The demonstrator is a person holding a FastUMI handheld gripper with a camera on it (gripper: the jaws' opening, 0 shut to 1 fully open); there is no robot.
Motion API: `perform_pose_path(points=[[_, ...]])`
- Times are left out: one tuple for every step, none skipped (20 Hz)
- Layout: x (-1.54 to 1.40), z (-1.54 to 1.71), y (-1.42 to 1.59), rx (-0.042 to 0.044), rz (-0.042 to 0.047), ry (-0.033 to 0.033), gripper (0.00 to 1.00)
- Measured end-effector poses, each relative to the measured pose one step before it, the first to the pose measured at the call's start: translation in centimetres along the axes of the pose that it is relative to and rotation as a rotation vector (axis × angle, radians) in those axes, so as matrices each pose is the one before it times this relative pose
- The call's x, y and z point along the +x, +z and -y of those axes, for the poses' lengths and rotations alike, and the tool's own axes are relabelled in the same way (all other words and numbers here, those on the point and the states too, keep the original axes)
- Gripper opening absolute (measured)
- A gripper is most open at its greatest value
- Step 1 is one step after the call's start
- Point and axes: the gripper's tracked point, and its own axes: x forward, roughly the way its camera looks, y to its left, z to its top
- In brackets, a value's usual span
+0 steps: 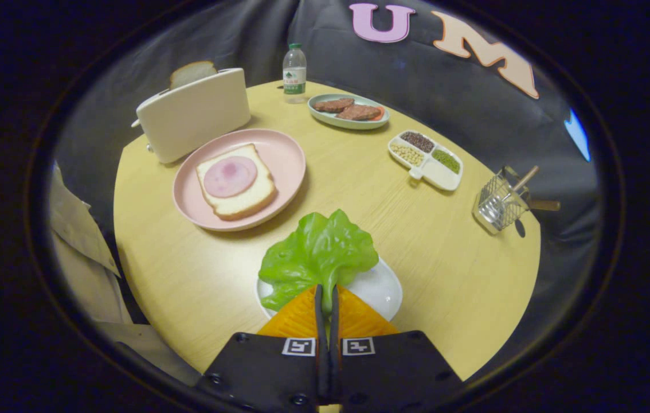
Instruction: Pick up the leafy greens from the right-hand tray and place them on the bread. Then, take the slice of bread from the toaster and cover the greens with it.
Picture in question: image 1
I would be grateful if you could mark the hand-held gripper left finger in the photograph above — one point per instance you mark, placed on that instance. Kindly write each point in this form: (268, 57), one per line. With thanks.
(267, 367)

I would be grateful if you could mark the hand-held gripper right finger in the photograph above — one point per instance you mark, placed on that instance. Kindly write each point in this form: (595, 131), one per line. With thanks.
(394, 367)

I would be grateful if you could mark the green lettuce leaf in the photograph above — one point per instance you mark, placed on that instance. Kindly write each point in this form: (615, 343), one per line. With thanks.
(319, 252)

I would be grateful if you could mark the plain toast bread slice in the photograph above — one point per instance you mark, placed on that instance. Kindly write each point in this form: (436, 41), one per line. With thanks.
(192, 73)

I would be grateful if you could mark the white plate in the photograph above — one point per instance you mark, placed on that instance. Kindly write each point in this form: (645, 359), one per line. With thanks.
(379, 287)

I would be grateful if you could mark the bread slice under ham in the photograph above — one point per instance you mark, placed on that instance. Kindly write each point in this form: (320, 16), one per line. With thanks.
(245, 203)

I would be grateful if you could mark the pink ham slice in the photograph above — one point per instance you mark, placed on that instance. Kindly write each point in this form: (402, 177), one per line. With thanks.
(230, 176)

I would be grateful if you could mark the white divided dish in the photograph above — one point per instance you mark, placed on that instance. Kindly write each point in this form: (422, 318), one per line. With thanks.
(442, 179)

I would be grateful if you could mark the pink plate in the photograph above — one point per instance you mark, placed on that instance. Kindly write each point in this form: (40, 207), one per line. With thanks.
(285, 155)

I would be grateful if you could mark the pile of green beans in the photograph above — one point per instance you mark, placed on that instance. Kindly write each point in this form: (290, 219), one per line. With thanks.
(446, 160)

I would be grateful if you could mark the pile of yellow soybeans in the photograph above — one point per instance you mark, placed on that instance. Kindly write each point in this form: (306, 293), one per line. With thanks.
(407, 154)

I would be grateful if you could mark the person's beige clothing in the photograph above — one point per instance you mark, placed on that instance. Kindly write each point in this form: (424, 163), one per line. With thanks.
(81, 252)

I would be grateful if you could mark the pile of dark brown beans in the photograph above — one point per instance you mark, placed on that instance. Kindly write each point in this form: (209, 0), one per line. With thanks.
(418, 141)

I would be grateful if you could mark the pale green plate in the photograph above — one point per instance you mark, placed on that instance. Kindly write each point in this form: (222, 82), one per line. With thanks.
(325, 119)

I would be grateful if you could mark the brown meat piece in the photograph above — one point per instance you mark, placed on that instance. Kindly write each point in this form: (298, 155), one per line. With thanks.
(333, 105)
(359, 112)

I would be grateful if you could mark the white toaster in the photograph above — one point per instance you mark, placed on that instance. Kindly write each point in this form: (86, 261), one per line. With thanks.
(193, 117)

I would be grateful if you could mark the black backdrop cloth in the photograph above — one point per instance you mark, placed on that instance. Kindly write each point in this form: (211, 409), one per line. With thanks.
(445, 97)

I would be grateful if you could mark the clear water bottle green cap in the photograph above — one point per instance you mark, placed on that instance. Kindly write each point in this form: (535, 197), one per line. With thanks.
(294, 74)

